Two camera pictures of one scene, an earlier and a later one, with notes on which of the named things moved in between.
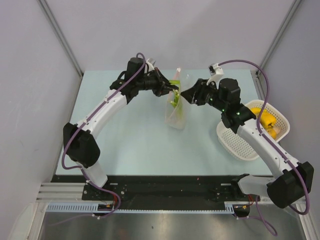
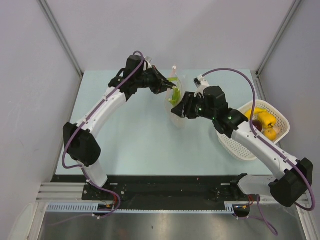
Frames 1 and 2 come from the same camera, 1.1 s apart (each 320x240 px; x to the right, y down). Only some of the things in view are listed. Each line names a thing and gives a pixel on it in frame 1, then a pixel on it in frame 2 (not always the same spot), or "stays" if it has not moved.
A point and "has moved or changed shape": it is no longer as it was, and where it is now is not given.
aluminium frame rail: (62, 192) stays
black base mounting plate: (165, 190) stays
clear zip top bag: (177, 111) has moved or changed shape
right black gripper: (202, 87) to (186, 105)
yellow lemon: (272, 133) stays
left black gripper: (163, 85) stays
